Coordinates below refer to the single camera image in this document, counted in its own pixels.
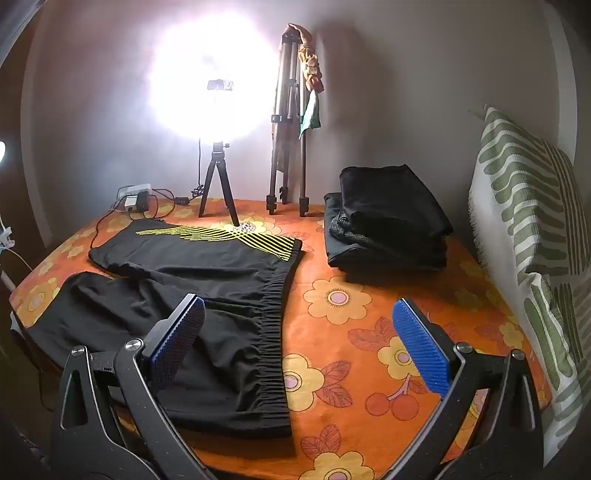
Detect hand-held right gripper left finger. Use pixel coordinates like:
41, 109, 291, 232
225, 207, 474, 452
52, 294, 218, 480

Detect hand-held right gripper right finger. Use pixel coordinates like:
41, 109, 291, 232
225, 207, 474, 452
383, 298, 544, 480

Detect black pants with yellow stripes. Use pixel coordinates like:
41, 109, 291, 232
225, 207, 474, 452
28, 220, 303, 439

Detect orange floral bed sheet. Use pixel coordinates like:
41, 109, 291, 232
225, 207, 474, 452
9, 198, 552, 480

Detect stack of folded dark clothes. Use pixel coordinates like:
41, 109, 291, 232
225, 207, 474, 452
323, 191, 448, 273

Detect folded black garment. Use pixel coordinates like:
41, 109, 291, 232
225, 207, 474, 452
339, 164, 454, 241

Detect white power strip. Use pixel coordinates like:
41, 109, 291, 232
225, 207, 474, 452
115, 184, 152, 213

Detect small black tripod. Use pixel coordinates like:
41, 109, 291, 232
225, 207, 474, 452
198, 141, 241, 227

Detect green striped white cushion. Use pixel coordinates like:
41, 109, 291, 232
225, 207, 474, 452
468, 106, 585, 462

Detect tall bronze tripod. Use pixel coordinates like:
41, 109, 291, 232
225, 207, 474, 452
265, 23, 311, 217

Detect green white hanging cloth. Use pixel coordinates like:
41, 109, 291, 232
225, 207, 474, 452
298, 90, 322, 139

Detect orange yellow hanging cloth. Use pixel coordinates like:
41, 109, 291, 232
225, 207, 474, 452
284, 23, 324, 93

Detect black ring light cable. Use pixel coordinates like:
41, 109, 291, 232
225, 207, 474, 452
190, 138, 204, 197

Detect bright ring light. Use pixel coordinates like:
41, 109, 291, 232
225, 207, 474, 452
148, 18, 282, 144

